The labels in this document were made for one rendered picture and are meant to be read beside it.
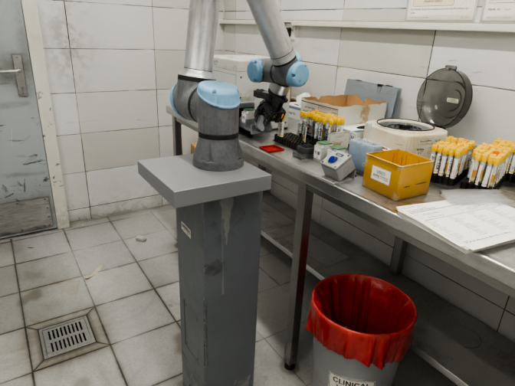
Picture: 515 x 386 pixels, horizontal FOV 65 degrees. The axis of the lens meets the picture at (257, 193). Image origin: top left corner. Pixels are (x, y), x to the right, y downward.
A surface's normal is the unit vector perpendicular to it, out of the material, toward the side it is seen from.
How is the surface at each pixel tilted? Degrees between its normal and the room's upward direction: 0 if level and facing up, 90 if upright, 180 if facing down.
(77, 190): 90
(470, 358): 0
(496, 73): 90
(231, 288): 90
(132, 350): 0
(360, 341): 94
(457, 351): 0
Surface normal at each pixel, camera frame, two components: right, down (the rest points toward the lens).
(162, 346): 0.04, -0.92
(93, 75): 0.54, 0.34
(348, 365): -0.42, 0.38
